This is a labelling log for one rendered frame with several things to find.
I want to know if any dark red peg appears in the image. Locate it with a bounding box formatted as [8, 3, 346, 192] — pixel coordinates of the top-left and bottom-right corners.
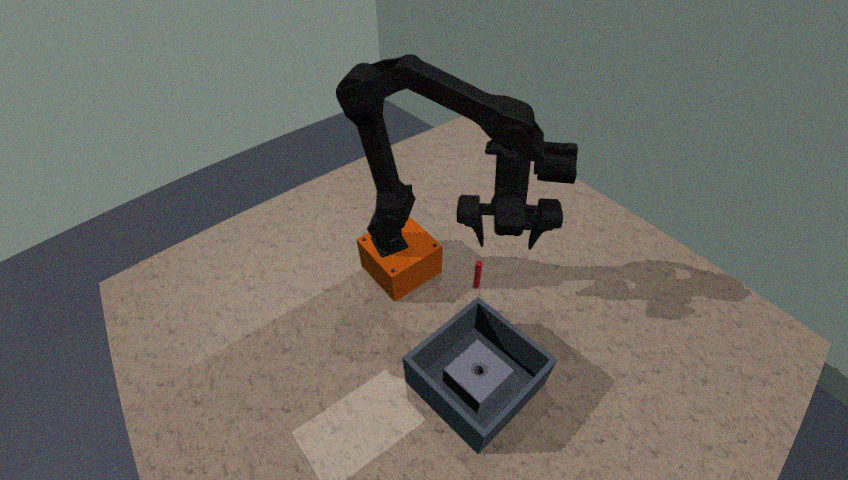
[473, 261, 483, 289]

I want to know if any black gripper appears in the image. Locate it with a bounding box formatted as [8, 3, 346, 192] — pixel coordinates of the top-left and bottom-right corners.
[457, 175, 563, 250]

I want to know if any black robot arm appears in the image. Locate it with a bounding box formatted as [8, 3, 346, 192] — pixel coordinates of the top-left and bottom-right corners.
[336, 54, 578, 258]

